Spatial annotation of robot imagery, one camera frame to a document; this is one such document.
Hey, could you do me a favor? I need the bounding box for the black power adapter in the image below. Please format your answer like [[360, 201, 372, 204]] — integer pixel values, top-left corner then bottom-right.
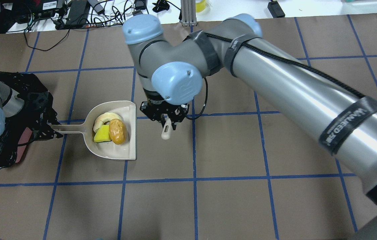
[[267, 0, 285, 18]]

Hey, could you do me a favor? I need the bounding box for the beige hand brush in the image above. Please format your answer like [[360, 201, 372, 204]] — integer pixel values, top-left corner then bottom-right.
[[161, 115, 173, 140]]

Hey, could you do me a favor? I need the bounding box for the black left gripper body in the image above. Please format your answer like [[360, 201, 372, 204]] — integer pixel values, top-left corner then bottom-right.
[[0, 71, 62, 146]]

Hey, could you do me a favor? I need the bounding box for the pale melon slice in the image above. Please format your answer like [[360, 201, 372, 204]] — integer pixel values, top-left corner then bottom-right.
[[92, 112, 123, 133]]

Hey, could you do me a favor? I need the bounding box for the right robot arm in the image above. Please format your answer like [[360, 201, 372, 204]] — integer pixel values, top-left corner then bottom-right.
[[122, 13, 377, 240]]

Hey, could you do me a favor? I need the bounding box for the beige plastic dustpan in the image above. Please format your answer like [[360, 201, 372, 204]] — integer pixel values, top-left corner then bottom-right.
[[50, 100, 137, 160]]

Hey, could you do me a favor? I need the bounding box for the aluminium frame post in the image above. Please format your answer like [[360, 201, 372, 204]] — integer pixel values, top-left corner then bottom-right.
[[180, 0, 198, 26]]

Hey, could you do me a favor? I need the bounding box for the brown potato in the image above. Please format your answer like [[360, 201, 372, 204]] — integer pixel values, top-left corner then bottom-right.
[[109, 119, 128, 145]]

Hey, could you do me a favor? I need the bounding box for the yellow green sponge piece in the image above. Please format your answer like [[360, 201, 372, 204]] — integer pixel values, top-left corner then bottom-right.
[[93, 125, 112, 143]]

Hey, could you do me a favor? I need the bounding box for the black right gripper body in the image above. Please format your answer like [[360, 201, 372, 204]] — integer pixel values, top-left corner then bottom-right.
[[140, 89, 189, 130]]

